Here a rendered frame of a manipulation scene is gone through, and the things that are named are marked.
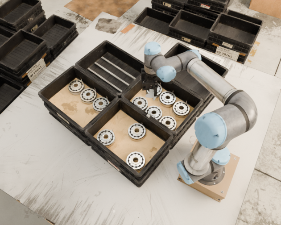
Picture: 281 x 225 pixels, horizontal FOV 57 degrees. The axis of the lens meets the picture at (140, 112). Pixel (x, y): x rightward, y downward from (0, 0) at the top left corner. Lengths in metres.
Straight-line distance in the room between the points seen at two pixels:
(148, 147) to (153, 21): 1.86
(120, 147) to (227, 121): 0.76
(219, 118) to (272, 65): 2.43
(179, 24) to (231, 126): 2.08
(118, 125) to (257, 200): 1.39
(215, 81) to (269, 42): 2.51
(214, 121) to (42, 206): 1.09
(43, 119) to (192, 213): 1.09
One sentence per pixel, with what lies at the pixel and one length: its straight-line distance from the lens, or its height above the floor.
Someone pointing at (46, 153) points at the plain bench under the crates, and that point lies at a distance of 1.70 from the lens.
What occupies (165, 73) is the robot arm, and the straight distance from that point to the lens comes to 1.11.
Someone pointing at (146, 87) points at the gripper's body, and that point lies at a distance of 1.34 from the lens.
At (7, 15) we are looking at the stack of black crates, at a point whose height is 0.49.
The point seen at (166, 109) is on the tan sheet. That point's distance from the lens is 1.60.
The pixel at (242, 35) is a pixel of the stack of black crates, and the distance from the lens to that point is 2.71.
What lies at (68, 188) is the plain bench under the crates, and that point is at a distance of 1.58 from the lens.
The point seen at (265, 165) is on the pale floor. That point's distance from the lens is 2.56.
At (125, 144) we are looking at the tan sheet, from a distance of 1.48.
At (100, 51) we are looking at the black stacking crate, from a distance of 1.85.
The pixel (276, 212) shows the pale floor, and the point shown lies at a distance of 2.47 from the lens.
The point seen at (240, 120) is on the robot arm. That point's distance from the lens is 0.91.
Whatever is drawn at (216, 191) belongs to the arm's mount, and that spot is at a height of 0.80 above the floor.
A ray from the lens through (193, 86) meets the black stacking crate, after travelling 1.73.
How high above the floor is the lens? 2.18
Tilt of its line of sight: 58 degrees down
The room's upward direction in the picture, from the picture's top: straight up
